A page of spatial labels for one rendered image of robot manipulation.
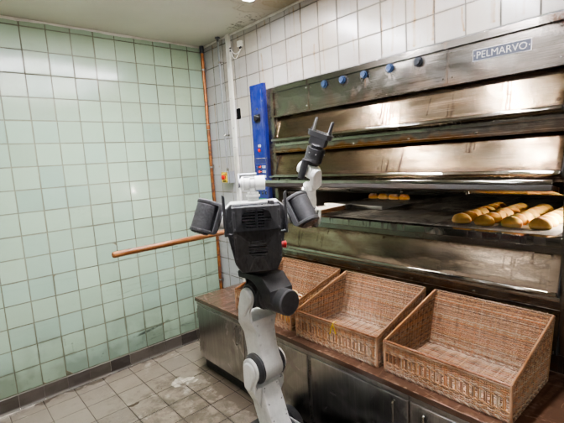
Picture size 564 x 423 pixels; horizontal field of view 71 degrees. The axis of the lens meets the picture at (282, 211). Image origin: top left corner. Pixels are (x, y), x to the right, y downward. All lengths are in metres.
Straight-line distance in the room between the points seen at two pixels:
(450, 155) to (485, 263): 0.55
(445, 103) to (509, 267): 0.84
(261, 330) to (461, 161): 1.26
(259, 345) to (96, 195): 1.89
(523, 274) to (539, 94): 0.79
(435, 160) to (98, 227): 2.41
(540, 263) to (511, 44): 0.97
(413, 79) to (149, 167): 2.14
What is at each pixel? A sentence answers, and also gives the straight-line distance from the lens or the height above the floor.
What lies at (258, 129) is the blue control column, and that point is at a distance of 3.10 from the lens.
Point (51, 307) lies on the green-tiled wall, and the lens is 3.34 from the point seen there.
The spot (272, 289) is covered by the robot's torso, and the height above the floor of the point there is 1.04.
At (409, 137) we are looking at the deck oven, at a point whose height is 1.66.
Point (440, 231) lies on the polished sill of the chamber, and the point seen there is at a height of 1.16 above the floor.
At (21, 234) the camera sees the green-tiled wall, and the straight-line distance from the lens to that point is 3.21.
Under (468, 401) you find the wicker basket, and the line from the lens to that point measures 1.87.
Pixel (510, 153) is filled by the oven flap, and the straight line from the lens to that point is 2.08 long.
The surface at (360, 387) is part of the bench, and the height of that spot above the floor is 0.48.
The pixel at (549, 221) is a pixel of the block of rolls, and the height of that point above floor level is 1.22.
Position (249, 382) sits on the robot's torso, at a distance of 2.00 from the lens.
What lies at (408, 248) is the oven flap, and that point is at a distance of 2.36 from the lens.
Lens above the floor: 1.58
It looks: 7 degrees down
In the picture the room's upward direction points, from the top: 3 degrees counter-clockwise
